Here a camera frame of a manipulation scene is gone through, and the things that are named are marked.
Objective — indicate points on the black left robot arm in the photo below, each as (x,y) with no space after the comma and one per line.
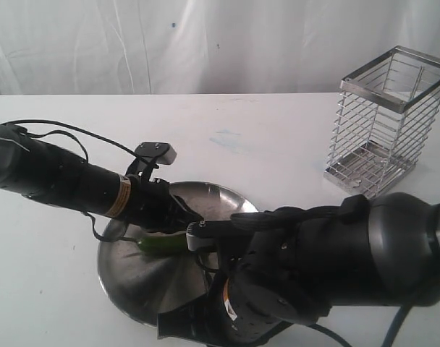
(52,175)

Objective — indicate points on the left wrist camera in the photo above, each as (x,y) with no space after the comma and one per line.
(160,152)

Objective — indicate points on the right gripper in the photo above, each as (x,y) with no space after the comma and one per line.
(241,309)

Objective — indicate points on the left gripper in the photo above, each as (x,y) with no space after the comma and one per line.
(151,206)

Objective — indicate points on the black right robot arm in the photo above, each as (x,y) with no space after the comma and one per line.
(291,266)

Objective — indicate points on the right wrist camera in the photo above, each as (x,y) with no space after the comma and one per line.
(204,234)

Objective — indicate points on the round steel plate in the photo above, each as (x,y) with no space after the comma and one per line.
(142,286)

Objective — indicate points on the chrome wire utensil holder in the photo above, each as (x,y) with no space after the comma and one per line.
(385,112)

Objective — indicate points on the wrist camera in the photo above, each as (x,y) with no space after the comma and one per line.
(160,152)
(204,234)

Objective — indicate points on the green chili pepper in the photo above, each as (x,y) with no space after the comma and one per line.
(161,246)

